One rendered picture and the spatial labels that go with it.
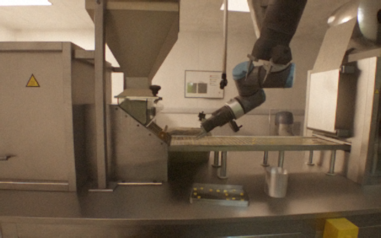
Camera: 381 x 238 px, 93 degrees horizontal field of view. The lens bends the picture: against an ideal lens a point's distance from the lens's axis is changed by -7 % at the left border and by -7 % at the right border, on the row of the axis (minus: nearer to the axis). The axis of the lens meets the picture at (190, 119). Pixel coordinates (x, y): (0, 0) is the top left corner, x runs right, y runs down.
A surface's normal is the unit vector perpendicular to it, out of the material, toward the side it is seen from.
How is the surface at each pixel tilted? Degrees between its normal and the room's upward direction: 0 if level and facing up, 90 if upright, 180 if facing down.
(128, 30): 114
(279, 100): 90
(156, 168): 90
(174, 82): 90
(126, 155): 90
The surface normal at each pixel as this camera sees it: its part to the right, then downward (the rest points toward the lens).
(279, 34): 0.06, 0.61
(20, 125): 0.07, 0.11
